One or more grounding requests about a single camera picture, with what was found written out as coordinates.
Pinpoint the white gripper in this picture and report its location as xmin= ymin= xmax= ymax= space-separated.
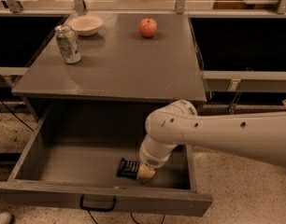
xmin=136 ymin=147 xmax=169 ymax=183

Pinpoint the blue rxbar blueberry bar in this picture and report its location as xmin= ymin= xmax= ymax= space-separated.
xmin=116 ymin=158 xmax=140 ymax=180

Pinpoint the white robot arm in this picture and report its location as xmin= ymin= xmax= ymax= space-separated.
xmin=137 ymin=100 xmax=286 ymax=182

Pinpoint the open grey top drawer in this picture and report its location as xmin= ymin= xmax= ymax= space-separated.
xmin=0 ymin=107 xmax=212 ymax=217

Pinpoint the grey cabinet with top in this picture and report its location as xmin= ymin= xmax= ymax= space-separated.
xmin=11 ymin=12 xmax=208 ymax=139

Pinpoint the silver green soda can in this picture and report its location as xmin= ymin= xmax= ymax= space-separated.
xmin=55 ymin=25 xmax=81 ymax=64

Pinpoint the red apple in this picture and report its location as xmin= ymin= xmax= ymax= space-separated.
xmin=138 ymin=18 xmax=157 ymax=38

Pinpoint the white object on floor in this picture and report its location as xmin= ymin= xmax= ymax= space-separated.
xmin=0 ymin=212 xmax=12 ymax=224

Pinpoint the white paper bowl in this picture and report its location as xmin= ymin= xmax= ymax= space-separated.
xmin=68 ymin=15 xmax=103 ymax=36

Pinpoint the black drawer handle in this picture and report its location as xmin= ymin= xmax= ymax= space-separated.
xmin=79 ymin=196 xmax=116 ymax=212

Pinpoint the black floor cable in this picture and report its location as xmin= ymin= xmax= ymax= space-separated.
xmin=0 ymin=98 xmax=36 ymax=133

